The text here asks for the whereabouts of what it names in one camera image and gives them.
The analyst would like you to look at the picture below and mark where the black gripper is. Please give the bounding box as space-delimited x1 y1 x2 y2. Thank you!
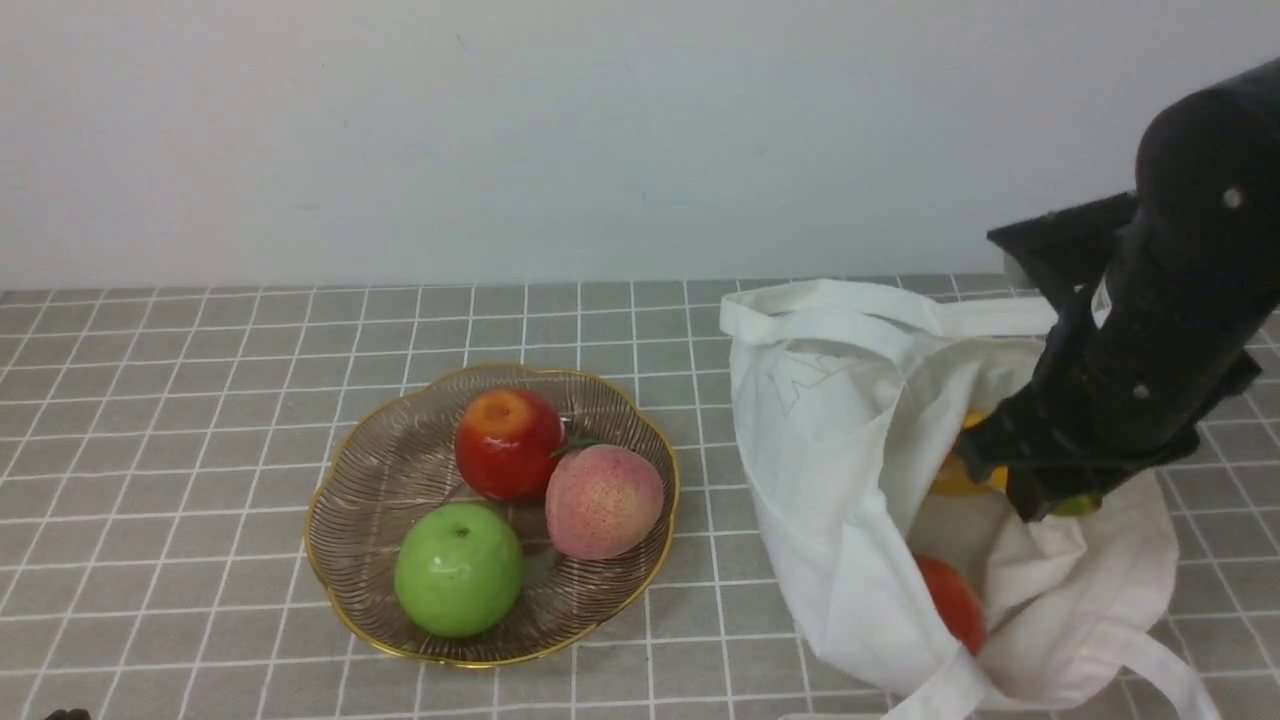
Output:
954 192 1263 521

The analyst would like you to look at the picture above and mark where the white cloth tote bag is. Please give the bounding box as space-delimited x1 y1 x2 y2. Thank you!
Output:
719 279 1220 719

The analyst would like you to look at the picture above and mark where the yellow banana with green tip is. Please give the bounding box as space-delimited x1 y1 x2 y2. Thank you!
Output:
1051 492 1105 518

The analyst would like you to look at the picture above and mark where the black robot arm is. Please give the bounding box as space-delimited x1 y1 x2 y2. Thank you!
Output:
955 61 1279 521

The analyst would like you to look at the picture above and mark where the yellow banana in bag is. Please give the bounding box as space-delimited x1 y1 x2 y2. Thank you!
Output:
928 439 1009 498

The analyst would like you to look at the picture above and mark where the gold rimmed glass fruit bowl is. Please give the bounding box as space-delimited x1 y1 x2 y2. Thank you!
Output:
305 363 682 669

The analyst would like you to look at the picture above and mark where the red orange mango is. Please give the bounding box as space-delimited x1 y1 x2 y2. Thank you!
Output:
914 553 988 656

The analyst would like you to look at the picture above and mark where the pink peach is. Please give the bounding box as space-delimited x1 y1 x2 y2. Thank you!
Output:
544 445 666 561

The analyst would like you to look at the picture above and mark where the red apple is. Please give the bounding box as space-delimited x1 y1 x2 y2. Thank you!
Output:
454 387 567 503

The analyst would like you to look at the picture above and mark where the green apple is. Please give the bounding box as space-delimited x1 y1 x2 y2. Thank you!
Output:
394 502 525 639

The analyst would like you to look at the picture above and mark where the grey checkered tablecloth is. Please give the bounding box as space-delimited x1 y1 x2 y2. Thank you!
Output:
0 268 1280 720

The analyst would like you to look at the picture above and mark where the dark object at bottom edge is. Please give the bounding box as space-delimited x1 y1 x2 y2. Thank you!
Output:
45 708 92 720

